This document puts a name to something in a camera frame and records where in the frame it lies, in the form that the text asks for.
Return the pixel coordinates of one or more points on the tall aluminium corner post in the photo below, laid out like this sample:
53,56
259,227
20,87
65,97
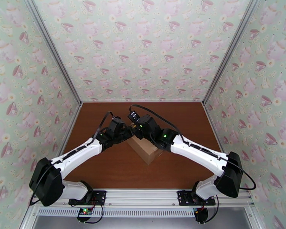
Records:
52,48
231,48

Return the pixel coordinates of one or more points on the aluminium floor back rail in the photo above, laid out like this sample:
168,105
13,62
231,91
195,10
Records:
143,101

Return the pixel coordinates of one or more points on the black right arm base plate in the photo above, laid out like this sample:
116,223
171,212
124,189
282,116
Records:
184,197

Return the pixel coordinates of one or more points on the round black controller box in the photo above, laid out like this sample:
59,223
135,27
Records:
201,215

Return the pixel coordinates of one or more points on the short aluminium frame bar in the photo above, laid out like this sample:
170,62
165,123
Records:
253,218
28,217

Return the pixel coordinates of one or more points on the aluminium floor side rail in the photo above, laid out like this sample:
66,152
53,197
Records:
72,125
213,125

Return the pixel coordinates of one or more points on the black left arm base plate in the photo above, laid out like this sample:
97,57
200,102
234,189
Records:
100,197

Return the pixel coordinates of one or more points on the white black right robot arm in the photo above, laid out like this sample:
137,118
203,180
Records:
200,154

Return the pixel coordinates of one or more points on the brown cardboard express box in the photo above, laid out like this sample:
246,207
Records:
145,152

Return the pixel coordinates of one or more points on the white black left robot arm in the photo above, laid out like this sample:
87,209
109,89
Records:
74,154

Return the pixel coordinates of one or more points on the aluminium mounting rail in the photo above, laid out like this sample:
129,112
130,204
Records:
143,197

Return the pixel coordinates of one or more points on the grey metal shelf plate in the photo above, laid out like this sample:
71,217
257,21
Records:
143,223

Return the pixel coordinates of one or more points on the small circuit board green light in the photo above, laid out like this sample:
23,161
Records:
85,212

